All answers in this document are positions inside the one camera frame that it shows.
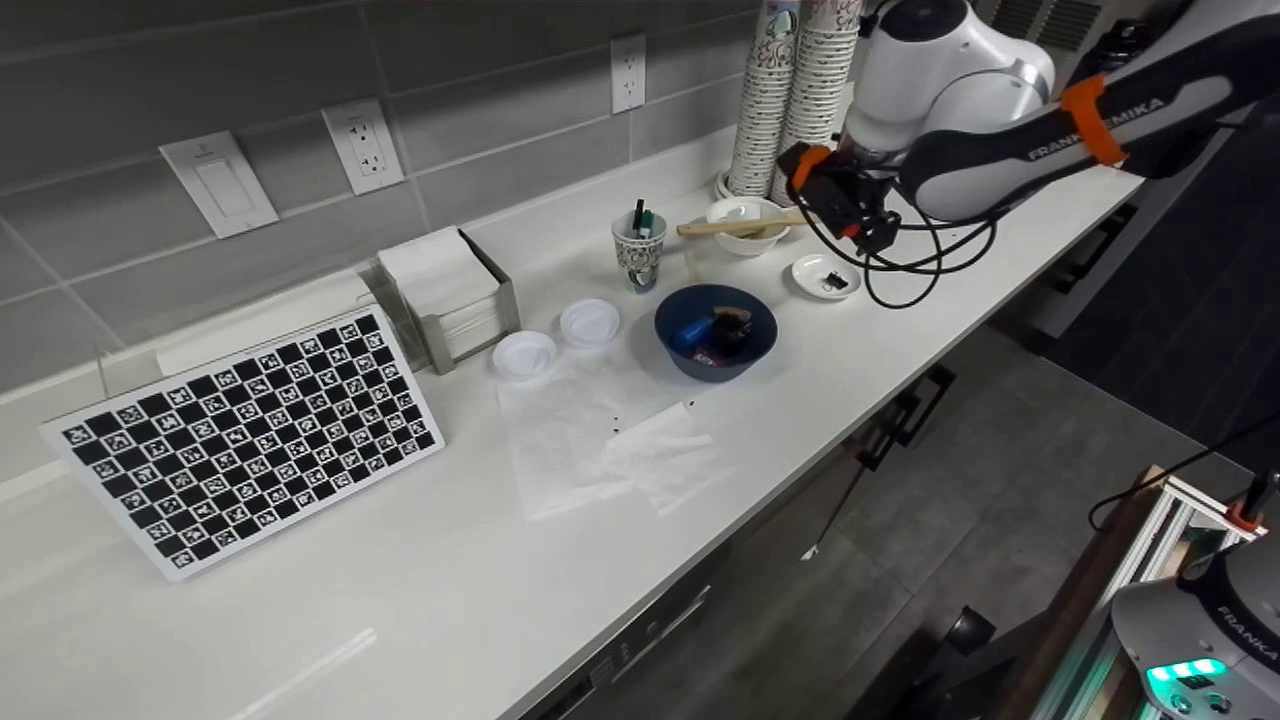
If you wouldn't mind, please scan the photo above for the white duplex wall outlet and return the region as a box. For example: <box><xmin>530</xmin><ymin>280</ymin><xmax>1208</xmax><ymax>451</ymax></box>
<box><xmin>320</xmin><ymin>98</ymin><xmax>404</xmax><ymax>192</ymax></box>

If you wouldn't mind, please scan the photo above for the dark blue bowl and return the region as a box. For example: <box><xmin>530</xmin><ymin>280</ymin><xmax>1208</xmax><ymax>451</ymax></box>
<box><xmin>653</xmin><ymin>284</ymin><xmax>778</xmax><ymax>384</ymax></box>

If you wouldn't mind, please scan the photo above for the small white plate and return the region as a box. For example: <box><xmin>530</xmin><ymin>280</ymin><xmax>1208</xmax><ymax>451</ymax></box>
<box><xmin>788</xmin><ymin>250</ymin><xmax>862</xmax><ymax>305</ymax></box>

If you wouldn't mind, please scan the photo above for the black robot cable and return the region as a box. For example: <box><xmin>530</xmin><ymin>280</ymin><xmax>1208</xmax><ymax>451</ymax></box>
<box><xmin>783</xmin><ymin>196</ymin><xmax>1005</xmax><ymax>313</ymax></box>

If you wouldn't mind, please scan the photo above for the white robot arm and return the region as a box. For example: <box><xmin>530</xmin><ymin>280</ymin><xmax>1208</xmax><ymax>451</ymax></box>
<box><xmin>778</xmin><ymin>0</ymin><xmax>1280</xmax><ymax>250</ymax></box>

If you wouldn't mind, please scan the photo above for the white wall power outlet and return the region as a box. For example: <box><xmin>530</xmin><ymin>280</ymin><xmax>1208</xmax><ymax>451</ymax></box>
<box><xmin>610</xmin><ymin>36</ymin><xmax>648</xmax><ymax>110</ymax></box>

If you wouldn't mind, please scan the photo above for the tall paper cup stack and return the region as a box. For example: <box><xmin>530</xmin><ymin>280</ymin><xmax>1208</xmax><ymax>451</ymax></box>
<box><xmin>723</xmin><ymin>0</ymin><xmax>801</xmax><ymax>196</ymax></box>

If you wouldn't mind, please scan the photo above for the grey robot base with light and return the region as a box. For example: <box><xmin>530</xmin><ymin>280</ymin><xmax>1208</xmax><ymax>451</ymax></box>
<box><xmin>1032</xmin><ymin>536</ymin><xmax>1280</xmax><ymax>720</ymax></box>

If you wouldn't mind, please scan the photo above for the white light switch plate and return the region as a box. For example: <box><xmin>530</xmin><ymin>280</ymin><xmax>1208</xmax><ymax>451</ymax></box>
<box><xmin>161</xmin><ymin>131</ymin><xmax>276</xmax><ymax>235</ymax></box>

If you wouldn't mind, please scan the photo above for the white bowl with wooden spoon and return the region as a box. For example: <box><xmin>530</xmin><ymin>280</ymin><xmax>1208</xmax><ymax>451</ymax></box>
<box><xmin>705</xmin><ymin>196</ymin><xmax>788</xmax><ymax>258</ymax></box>

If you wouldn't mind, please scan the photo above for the metal napkin holder box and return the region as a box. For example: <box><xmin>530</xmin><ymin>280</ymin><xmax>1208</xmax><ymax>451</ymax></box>
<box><xmin>375</xmin><ymin>229</ymin><xmax>521</xmax><ymax>373</ymax></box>

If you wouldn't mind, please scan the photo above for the black gripper orange band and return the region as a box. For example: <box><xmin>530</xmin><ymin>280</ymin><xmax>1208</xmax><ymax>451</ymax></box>
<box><xmin>778</xmin><ymin>143</ymin><xmax>900</xmax><ymax>250</ymax></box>

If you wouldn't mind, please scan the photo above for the clear plastic sheet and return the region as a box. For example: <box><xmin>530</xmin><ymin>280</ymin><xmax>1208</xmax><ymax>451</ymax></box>
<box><xmin>501</xmin><ymin>362</ymin><xmax>733</xmax><ymax>520</ymax></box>

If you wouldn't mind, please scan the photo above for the checkered calibration board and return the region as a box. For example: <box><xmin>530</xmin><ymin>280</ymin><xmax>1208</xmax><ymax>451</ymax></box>
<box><xmin>43</xmin><ymin>307</ymin><xmax>446</xmax><ymax>581</ymax></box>

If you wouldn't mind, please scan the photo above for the wooden spoon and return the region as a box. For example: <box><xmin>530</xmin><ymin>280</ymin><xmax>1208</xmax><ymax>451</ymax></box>
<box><xmin>676</xmin><ymin>213</ymin><xmax>804</xmax><ymax>241</ymax></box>

